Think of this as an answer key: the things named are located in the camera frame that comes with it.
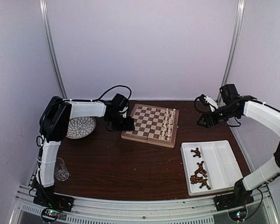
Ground white chess pieces row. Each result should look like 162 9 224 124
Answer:
161 108 176 141

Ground brown chess pieces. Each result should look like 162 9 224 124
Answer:
190 147 201 158

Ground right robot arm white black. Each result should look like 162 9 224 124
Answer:
195 84 280 206

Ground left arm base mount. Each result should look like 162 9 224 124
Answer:
32 182 74 212

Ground right aluminium frame post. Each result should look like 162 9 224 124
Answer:
216 0 245 103

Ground clear drinking glass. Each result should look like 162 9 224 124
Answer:
54 157 70 182

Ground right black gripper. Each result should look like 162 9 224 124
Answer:
197 104 239 128

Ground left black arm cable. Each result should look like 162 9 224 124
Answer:
93 85 133 110

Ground patterned ceramic plate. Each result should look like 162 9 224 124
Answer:
66 117 96 140

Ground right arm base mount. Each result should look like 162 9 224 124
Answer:
214 194 254 211

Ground left aluminium frame post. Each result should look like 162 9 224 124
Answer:
39 0 67 98

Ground front aluminium rail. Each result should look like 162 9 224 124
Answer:
7 184 280 224

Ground aluminium frame post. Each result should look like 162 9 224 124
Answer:
216 0 245 103
39 0 67 98

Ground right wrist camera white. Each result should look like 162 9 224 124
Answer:
199 94 219 112

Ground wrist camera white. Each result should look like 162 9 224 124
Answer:
199 94 219 112
119 102 130 118

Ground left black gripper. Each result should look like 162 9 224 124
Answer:
108 113 135 131

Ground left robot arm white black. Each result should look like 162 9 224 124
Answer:
35 93 135 207

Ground wooden chess board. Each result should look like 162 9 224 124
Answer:
121 104 179 148

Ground brown chess piece pile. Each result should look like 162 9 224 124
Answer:
190 161 211 190

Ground white plastic compartment tray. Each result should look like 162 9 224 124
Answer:
181 140 243 196

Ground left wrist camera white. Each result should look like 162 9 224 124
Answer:
119 102 130 118

